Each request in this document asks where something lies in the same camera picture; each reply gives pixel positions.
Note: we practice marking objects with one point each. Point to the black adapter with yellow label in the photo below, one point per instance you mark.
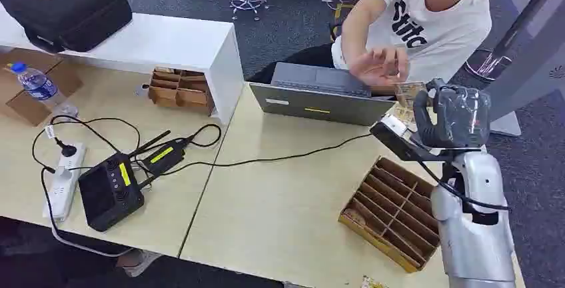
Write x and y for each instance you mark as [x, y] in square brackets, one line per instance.
[164, 157]

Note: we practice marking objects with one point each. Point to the person's right hand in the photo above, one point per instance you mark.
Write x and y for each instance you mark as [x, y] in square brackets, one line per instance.
[379, 68]

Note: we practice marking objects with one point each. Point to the grey laptop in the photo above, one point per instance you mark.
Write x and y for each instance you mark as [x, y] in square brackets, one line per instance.
[322, 109]

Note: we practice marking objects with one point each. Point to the person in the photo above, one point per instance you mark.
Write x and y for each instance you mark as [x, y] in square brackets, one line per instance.
[437, 25]

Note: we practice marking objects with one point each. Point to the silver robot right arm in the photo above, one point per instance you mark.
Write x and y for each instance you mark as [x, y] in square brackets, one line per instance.
[476, 233]

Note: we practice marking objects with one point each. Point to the cards at desk edge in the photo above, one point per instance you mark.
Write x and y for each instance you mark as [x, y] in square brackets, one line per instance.
[373, 283]

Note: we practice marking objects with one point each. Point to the white power strip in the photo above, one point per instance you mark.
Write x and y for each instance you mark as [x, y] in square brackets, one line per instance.
[62, 191]

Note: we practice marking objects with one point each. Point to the black power plug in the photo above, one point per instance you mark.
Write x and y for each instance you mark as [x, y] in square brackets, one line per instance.
[67, 149]

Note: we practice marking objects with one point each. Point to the large wooden card box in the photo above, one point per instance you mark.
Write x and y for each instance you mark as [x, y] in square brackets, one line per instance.
[388, 215]

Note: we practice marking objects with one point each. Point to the black office chair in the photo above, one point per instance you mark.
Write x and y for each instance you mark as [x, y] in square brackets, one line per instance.
[333, 30]

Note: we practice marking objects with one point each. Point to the small wooden divider box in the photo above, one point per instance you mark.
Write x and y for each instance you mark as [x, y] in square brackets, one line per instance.
[176, 95]

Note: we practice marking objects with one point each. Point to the white desk shelf riser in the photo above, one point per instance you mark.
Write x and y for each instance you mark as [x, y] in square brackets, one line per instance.
[167, 41]

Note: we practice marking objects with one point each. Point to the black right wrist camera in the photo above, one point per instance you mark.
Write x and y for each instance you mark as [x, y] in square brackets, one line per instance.
[395, 141]

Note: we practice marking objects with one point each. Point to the yellow floor tape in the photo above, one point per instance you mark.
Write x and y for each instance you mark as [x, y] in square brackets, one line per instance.
[342, 8]

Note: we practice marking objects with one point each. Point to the black router with antennas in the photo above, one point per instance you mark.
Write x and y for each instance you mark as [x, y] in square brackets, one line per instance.
[106, 193]

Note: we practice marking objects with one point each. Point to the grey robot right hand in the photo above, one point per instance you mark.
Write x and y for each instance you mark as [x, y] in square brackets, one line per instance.
[463, 116]

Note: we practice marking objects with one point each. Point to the pale shoe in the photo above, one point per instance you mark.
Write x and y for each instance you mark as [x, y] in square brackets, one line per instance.
[139, 263]

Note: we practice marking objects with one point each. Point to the grey floor stand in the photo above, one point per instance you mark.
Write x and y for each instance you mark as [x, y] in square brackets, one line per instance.
[525, 56]

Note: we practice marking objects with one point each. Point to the clear plastic water bottle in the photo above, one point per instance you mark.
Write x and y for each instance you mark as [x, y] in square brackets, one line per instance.
[37, 85]

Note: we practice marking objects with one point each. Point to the black hard carrying case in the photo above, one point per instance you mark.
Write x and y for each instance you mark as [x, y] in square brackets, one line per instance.
[70, 16]

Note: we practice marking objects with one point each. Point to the brown cardboard box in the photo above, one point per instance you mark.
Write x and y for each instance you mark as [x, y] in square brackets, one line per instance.
[66, 78]

